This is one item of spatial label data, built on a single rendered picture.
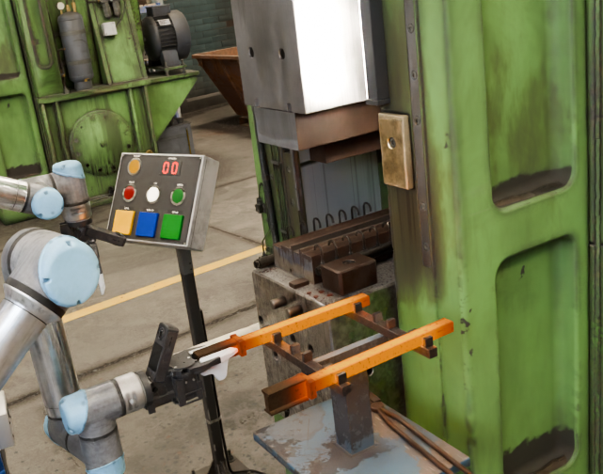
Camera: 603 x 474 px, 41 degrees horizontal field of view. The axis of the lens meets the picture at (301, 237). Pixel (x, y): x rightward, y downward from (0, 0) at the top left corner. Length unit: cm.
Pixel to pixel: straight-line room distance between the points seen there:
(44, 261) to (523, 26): 117
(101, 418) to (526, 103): 117
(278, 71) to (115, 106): 497
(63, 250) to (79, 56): 538
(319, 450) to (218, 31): 980
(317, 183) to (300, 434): 80
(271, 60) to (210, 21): 924
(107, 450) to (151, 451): 163
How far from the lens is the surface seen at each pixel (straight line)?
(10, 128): 682
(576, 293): 216
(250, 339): 170
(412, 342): 162
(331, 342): 200
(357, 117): 208
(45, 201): 200
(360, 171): 244
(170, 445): 328
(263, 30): 203
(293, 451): 181
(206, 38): 1121
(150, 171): 255
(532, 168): 202
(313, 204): 236
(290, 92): 197
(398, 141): 186
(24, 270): 146
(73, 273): 145
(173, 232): 242
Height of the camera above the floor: 170
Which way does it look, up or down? 19 degrees down
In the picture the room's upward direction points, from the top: 7 degrees counter-clockwise
